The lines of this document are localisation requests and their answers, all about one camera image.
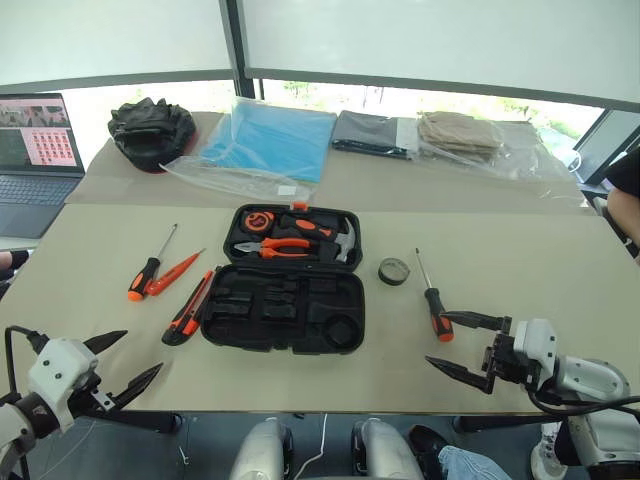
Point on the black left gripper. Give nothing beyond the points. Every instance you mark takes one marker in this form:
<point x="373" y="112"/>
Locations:
<point x="95" y="402"/>

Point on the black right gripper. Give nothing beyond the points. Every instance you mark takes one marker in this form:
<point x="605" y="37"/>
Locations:
<point x="502" y="360"/>

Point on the thick shaft orange black screwdriver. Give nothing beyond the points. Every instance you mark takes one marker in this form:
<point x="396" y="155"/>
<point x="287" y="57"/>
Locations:
<point x="437" y="312"/>

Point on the orange black utility knife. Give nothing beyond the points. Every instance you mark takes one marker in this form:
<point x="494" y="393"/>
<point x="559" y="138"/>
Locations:
<point x="192" y="310"/>

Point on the thin shaft orange black screwdriver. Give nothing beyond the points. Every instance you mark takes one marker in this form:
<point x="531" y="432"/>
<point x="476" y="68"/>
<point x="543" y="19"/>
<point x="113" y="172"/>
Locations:
<point x="145" y="275"/>

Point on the orange tester pen screwdriver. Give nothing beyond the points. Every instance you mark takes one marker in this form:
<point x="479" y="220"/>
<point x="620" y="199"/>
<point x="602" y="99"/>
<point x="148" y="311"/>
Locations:
<point x="172" y="274"/>

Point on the black electrical tape roll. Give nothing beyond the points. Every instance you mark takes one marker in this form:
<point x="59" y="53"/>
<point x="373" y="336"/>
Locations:
<point x="394" y="272"/>

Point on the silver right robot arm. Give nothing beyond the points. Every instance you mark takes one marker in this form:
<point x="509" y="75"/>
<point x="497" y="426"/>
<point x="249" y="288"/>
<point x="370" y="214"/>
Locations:
<point x="595" y="385"/>

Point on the black tool case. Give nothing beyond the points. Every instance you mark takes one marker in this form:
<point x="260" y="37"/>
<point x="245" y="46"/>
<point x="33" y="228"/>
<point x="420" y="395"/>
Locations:
<point x="285" y="310"/>

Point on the black shoe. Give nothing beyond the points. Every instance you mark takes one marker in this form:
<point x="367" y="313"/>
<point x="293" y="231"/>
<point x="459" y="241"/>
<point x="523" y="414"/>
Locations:
<point x="425" y="445"/>

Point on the blue jeans leg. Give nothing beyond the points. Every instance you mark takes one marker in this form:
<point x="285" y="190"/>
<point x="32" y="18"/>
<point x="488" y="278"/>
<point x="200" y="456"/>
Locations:
<point x="470" y="465"/>

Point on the white sneaker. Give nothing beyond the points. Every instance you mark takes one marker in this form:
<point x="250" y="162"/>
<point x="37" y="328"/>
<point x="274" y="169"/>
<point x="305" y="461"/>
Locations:
<point x="547" y="455"/>

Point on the silver rounded robot leg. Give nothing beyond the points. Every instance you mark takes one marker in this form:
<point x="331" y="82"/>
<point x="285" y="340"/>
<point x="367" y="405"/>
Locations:
<point x="262" y="450"/>
<point x="382" y="450"/>

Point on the seated person's limb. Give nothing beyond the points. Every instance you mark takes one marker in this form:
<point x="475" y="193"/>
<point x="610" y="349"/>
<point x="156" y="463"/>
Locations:
<point x="12" y="260"/>

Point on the orange black tape measure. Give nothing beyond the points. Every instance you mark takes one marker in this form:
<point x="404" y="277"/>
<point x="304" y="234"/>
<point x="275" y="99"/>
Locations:
<point x="258" y="221"/>

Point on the open grey laptop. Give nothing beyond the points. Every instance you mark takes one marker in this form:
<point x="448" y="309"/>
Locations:
<point x="35" y="185"/>

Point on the person in black shirt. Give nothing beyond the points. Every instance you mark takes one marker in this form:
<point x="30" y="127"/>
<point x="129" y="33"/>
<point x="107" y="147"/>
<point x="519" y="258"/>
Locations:
<point x="625" y="200"/>

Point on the beige cloth in plastic bag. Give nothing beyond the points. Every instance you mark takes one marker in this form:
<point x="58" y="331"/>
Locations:
<point x="460" y="132"/>

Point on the black crumpled bag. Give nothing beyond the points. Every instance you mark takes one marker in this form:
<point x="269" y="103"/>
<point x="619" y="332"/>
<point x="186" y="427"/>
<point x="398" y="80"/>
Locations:
<point x="150" y="132"/>

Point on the dark grey cloth in bag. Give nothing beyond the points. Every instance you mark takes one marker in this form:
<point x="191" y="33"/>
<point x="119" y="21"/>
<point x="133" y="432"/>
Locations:
<point x="367" y="132"/>

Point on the black framed monitor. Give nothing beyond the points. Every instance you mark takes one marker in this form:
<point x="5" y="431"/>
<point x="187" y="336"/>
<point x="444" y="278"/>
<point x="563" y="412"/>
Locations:
<point x="600" y="145"/>

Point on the blue cloth in plastic bag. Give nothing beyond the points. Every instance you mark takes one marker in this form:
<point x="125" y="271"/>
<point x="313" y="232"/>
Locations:
<point x="280" y="140"/>

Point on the wide white roller blind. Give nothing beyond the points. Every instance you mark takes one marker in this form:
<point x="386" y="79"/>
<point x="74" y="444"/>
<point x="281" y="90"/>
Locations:
<point x="440" y="40"/>

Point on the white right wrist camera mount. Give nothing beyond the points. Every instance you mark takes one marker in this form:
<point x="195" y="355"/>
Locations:
<point x="535" y="342"/>

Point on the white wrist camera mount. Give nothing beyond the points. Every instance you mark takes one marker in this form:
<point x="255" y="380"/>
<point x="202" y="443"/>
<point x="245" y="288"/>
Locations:
<point x="57" y="370"/>
<point x="535" y="342"/>

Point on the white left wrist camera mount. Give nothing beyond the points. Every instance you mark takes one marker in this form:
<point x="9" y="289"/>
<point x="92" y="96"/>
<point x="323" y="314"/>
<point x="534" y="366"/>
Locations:
<point x="57" y="370"/>

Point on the grey window frame post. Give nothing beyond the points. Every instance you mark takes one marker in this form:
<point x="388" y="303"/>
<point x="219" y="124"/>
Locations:
<point x="237" y="45"/>

